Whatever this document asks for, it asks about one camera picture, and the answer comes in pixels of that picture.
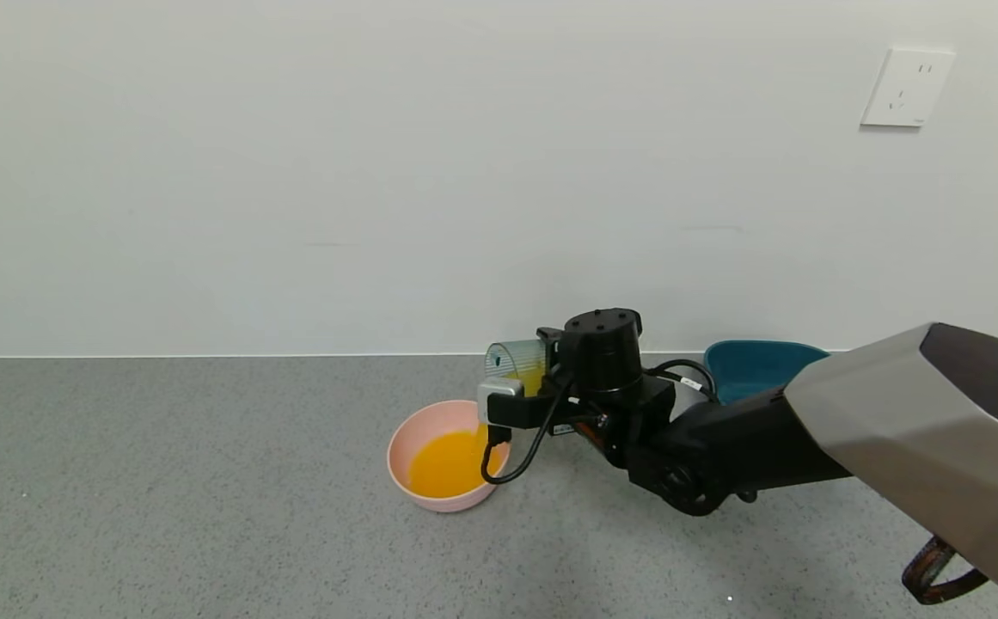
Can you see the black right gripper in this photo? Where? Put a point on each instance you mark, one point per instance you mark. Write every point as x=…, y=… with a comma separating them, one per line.
x=547, y=343

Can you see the ribbed clear teal cup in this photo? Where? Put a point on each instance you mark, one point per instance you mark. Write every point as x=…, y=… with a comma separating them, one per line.
x=511, y=357

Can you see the orange juice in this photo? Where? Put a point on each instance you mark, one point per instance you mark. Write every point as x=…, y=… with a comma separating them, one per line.
x=447, y=464

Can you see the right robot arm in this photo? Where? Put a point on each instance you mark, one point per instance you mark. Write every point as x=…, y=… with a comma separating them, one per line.
x=894, y=430

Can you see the pink plastic bowl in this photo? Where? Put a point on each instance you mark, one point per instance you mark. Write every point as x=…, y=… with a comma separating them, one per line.
x=404, y=438

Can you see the teal rectangular baking tray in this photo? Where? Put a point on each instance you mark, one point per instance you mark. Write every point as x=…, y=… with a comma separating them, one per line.
x=756, y=370

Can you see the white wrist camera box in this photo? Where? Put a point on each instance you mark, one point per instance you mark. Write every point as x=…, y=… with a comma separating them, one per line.
x=498, y=400

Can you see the white wall socket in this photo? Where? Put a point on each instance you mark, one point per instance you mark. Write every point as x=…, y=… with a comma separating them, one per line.
x=906, y=88

